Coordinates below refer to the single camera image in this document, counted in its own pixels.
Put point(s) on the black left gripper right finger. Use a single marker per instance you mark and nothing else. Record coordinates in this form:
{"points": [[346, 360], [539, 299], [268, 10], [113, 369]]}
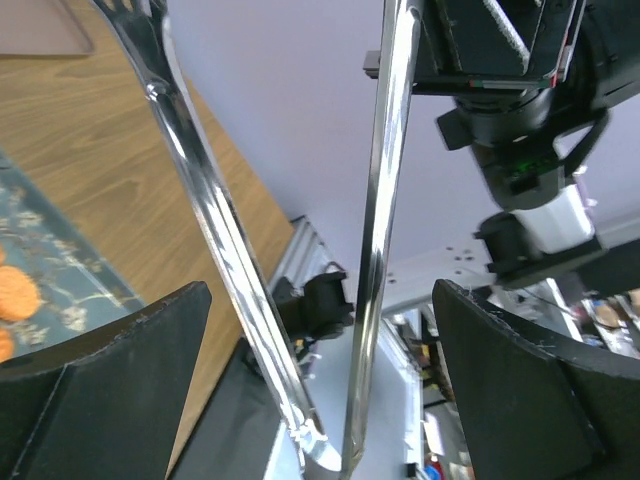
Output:
{"points": [[536, 404]]}

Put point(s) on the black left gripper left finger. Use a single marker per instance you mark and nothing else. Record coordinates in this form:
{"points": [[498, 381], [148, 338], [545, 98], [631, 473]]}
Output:
{"points": [[106, 404]]}

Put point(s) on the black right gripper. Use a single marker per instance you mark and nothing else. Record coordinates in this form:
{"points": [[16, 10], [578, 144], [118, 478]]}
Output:
{"points": [[467, 47]]}

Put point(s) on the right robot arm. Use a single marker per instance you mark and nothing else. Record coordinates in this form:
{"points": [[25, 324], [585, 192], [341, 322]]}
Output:
{"points": [[528, 146]]}

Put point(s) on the blue floral serving tray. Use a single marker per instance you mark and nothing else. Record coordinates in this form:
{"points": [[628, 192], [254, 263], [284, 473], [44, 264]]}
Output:
{"points": [[80, 291]]}

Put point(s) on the orange swirl cookie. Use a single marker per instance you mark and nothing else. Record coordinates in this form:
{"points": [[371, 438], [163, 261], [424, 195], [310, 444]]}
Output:
{"points": [[7, 345]]}

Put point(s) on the orange sandwich biscuit right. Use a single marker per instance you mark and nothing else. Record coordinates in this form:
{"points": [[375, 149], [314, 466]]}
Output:
{"points": [[20, 295]]}

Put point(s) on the rose gold tin lid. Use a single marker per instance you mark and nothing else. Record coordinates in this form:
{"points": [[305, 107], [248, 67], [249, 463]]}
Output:
{"points": [[42, 28]]}

